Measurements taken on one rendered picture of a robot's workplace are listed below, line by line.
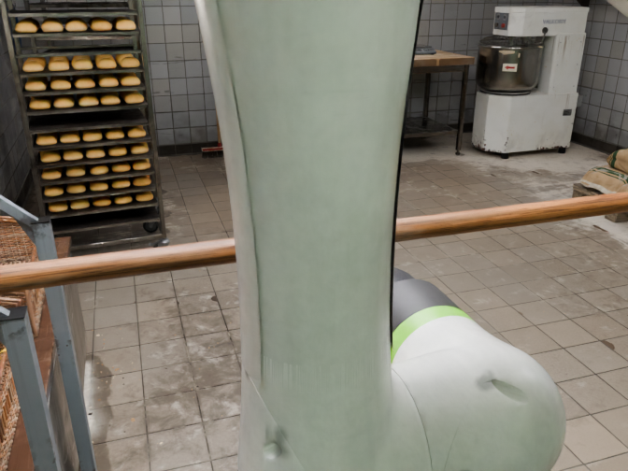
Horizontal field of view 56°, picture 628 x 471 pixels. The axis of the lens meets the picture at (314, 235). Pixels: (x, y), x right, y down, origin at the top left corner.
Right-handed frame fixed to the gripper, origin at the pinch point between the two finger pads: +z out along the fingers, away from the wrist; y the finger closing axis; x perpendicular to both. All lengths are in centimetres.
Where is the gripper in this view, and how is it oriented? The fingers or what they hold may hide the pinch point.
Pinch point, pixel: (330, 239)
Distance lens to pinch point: 74.1
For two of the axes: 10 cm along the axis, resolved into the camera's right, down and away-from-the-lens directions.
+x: 9.5, -1.2, 2.9
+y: 0.0, 9.2, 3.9
